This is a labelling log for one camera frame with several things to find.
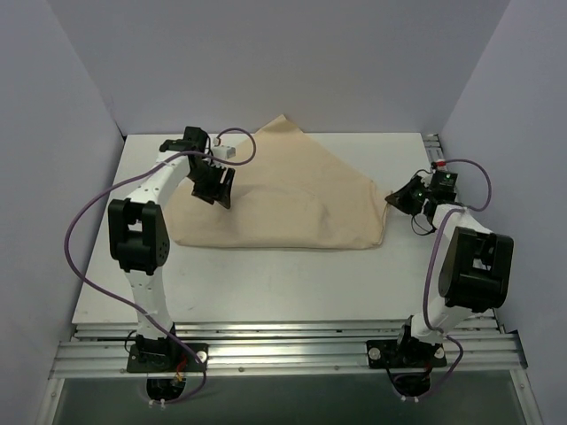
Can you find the right side aluminium rail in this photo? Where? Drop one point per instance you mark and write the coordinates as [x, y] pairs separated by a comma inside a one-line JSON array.
[[443, 150]]

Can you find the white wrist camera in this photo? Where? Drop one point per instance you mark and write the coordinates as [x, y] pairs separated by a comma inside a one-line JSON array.
[[438, 165], [224, 152]]

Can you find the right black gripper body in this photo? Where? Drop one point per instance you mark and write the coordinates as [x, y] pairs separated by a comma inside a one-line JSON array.
[[409, 200]]

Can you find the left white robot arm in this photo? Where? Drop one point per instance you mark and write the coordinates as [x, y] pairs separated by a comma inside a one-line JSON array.
[[138, 235]]

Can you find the aluminium rail frame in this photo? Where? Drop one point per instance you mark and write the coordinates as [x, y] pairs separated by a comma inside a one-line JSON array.
[[269, 348]]

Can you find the beige cloth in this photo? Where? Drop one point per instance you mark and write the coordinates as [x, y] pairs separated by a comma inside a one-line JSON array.
[[293, 194]]

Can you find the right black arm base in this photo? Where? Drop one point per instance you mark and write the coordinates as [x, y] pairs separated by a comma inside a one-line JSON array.
[[388, 353]]

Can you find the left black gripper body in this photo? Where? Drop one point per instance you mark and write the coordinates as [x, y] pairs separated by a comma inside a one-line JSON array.
[[213, 181]]

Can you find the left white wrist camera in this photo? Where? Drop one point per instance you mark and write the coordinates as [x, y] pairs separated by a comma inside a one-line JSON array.
[[224, 152]]

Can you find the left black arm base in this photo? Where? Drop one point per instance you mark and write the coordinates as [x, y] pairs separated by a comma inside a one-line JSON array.
[[164, 358]]

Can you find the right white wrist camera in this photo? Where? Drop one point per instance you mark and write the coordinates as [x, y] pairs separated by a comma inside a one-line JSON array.
[[438, 165]]

